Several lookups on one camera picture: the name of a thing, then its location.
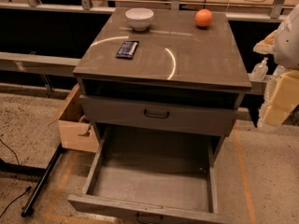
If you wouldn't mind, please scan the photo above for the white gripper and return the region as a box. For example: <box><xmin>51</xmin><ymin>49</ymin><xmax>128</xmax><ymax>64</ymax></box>
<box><xmin>252</xmin><ymin>31</ymin><xmax>299</xmax><ymax>128</ymax></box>

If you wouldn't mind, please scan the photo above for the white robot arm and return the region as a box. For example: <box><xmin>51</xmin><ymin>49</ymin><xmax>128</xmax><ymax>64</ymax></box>
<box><xmin>253</xmin><ymin>5</ymin><xmax>299</xmax><ymax>129</ymax></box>

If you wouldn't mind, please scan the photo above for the grey middle drawer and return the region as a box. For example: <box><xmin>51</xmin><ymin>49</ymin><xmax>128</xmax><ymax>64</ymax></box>
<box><xmin>80</xmin><ymin>95</ymin><xmax>236</xmax><ymax>136</ymax></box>

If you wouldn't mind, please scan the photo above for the grey drawer cabinet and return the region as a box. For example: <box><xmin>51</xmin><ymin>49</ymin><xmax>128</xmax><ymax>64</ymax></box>
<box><xmin>74</xmin><ymin>8</ymin><xmax>251</xmax><ymax>157</ymax></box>

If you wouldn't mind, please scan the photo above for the grey open bottom drawer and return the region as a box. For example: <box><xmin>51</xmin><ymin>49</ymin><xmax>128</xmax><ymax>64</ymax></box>
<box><xmin>68</xmin><ymin>125</ymin><xmax>231</xmax><ymax>224</ymax></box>

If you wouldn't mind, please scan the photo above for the clear sanitizer bottle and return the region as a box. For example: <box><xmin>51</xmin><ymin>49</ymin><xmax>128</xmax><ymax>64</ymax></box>
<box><xmin>250</xmin><ymin>57</ymin><xmax>268</xmax><ymax>81</ymax></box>

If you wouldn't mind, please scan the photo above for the orange fruit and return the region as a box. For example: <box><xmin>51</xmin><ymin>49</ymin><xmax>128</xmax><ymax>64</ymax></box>
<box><xmin>195</xmin><ymin>9</ymin><xmax>212</xmax><ymax>28</ymax></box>

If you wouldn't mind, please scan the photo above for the white ceramic bowl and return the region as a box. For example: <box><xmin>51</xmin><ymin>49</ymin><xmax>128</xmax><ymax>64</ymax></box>
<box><xmin>125</xmin><ymin>7</ymin><xmax>154</xmax><ymax>31</ymax></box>

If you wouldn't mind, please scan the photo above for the dark blue snack packet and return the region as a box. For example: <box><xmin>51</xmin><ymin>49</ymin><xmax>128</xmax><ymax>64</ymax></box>
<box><xmin>116</xmin><ymin>41</ymin><xmax>139</xmax><ymax>59</ymax></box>

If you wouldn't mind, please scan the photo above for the cardboard box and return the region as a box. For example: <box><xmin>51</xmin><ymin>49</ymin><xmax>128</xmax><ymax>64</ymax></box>
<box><xmin>50</xmin><ymin>85</ymin><xmax>99</xmax><ymax>153</ymax></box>

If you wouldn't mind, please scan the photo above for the black metal floor bar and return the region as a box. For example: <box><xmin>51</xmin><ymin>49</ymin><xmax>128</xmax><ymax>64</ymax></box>
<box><xmin>21</xmin><ymin>144</ymin><xmax>63</xmax><ymax>217</ymax></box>

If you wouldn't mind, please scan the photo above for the black floor cable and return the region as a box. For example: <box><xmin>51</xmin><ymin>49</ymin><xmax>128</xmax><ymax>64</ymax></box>
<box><xmin>0</xmin><ymin>138</ymin><xmax>33</xmax><ymax>219</ymax></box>

